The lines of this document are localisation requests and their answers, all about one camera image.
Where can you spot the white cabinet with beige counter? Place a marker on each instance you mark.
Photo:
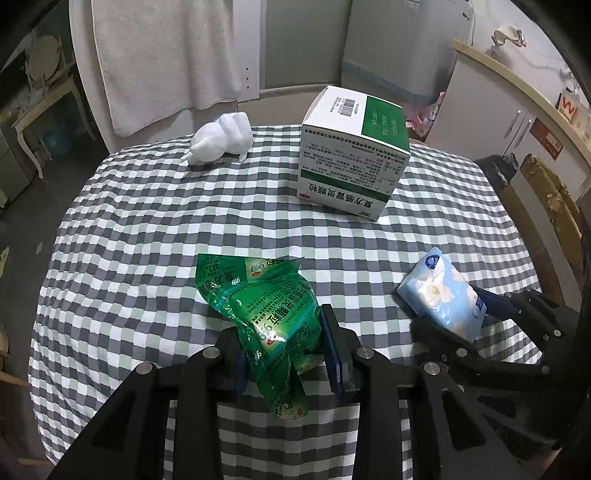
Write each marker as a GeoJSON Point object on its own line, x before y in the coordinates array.
{"type": "Point", "coordinates": [489, 110]}

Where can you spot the crumpled white tissue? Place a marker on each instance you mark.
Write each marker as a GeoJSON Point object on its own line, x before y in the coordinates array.
{"type": "Point", "coordinates": [221, 138]}

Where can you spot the black trash bag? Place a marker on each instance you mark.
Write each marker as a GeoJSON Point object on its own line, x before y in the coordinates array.
{"type": "Point", "coordinates": [496, 173]}

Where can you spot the frosted glass door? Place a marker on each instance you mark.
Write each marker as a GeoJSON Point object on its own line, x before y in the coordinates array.
{"type": "Point", "coordinates": [304, 41]}

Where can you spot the grey white checkered tablecloth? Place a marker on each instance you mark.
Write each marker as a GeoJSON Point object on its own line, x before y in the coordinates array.
{"type": "Point", "coordinates": [161, 240]}

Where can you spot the grey washing machine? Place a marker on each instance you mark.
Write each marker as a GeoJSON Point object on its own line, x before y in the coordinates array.
{"type": "Point", "coordinates": [406, 46]}

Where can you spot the green foil packet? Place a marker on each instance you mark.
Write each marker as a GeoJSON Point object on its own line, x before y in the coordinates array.
{"type": "Point", "coordinates": [263, 314]}

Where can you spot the round vanity mirror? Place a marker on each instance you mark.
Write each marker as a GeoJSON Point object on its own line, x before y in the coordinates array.
{"type": "Point", "coordinates": [44, 60]}

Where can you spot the white ornament on stand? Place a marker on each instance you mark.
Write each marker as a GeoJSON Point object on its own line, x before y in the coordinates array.
{"type": "Point", "coordinates": [508, 38]}

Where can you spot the brown cardboard box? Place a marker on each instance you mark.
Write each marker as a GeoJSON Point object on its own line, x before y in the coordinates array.
{"type": "Point", "coordinates": [549, 207]}

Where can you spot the white box with red print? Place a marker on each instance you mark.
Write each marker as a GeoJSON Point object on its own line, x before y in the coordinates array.
{"type": "Point", "coordinates": [575, 110]}

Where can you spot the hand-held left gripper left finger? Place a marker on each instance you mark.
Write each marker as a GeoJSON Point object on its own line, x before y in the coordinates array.
{"type": "Point", "coordinates": [240, 376]}

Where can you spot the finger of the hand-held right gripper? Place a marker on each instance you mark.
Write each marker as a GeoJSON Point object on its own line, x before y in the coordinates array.
{"type": "Point", "coordinates": [438, 337]}
{"type": "Point", "coordinates": [491, 302]}

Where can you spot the light blue tissue pack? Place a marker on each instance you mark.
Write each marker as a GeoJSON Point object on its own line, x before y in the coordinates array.
{"type": "Point", "coordinates": [441, 290]}

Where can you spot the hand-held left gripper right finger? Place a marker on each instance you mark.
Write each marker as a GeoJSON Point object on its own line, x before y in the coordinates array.
{"type": "Point", "coordinates": [331, 341]}

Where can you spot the white hanging towel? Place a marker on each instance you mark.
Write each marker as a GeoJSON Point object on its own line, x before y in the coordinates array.
{"type": "Point", "coordinates": [161, 60]}

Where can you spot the small grey fridge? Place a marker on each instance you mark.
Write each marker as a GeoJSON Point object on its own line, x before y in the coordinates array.
{"type": "Point", "coordinates": [16, 166]}

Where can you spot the pink floral cloth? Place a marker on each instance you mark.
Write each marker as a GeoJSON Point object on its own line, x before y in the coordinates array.
{"type": "Point", "coordinates": [425, 115]}

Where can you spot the green and white medicine box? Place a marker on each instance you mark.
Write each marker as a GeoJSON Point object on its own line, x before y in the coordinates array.
{"type": "Point", "coordinates": [355, 152]}

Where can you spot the pale slipper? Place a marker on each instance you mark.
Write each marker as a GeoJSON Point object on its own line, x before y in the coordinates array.
{"type": "Point", "coordinates": [3, 261]}

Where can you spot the blue waste bin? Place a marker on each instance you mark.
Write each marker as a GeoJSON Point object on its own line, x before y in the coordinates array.
{"type": "Point", "coordinates": [54, 138]}

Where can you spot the cream dressing table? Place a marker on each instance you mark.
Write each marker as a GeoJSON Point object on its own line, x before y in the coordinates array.
{"type": "Point", "coordinates": [51, 106]}

